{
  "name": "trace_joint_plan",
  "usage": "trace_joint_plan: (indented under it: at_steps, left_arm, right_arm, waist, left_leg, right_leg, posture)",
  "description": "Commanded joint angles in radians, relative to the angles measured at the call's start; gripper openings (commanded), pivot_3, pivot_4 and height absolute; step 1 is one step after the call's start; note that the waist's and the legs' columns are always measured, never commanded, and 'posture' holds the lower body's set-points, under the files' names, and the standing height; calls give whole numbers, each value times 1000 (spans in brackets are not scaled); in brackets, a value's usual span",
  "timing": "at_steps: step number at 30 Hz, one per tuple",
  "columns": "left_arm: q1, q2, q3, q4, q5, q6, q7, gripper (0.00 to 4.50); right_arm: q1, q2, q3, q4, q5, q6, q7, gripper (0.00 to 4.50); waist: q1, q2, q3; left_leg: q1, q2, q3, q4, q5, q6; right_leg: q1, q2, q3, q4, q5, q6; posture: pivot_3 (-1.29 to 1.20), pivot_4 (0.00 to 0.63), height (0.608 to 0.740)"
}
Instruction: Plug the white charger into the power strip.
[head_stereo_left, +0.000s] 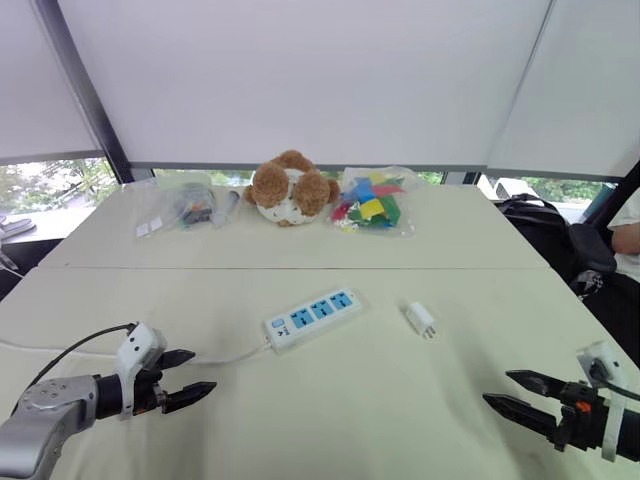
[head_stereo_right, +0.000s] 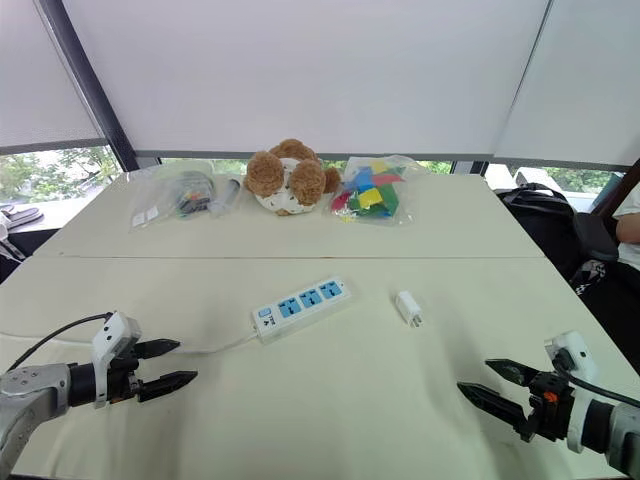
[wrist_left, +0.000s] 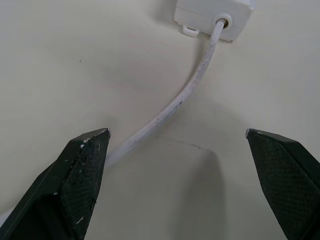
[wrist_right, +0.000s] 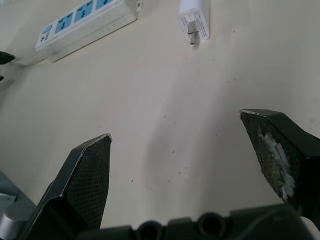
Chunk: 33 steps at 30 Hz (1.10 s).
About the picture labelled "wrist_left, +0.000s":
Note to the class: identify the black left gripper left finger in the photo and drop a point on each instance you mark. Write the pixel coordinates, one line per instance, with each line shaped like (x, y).
(67, 185)

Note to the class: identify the white power strip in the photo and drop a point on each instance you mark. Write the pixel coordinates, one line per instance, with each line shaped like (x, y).
(215, 17)

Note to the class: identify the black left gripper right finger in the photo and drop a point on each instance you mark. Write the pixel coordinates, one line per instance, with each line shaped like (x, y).
(285, 180)

